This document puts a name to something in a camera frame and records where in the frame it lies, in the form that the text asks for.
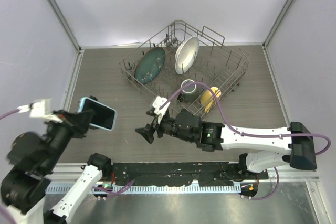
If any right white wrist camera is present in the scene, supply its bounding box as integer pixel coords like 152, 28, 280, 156
152, 96, 170, 116

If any purple cable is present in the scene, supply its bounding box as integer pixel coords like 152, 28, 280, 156
0, 108, 22, 121
162, 82, 332, 200

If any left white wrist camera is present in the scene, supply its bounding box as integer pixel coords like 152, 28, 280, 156
17, 99, 52, 118

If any white slotted cable duct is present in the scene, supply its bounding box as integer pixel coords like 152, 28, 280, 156
46, 183, 241, 194

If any dark green mug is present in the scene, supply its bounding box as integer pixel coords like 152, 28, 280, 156
176, 79, 200, 102

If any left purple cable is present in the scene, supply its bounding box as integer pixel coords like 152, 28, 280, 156
0, 108, 22, 121

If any teal ceramic plate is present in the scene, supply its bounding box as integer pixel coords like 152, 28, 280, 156
134, 47, 166, 84

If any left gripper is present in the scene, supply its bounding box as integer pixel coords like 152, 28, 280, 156
42, 107, 95, 170

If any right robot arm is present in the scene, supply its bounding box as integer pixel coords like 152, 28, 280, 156
135, 109, 317, 179

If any yellow cup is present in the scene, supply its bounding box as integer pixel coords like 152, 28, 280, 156
200, 87, 222, 113

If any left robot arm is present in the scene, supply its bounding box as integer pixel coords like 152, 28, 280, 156
1, 110, 112, 223

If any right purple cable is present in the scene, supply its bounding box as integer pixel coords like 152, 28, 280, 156
162, 82, 332, 200

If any light blue smartphone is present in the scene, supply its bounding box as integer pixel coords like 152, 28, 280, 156
77, 96, 117, 131

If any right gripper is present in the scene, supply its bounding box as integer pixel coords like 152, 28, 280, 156
136, 109, 195, 143

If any white ceramic plate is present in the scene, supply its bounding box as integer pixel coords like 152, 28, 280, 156
175, 36, 200, 74

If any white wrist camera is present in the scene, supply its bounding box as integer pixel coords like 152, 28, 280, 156
152, 96, 170, 116
17, 99, 52, 118

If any grey wire dish rack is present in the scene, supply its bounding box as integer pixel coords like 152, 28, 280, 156
118, 19, 250, 120

